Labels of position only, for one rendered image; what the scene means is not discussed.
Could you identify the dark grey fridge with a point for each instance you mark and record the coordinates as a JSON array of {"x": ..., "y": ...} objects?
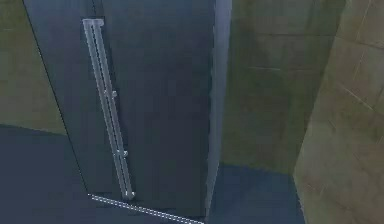
[{"x": 160, "y": 106}]

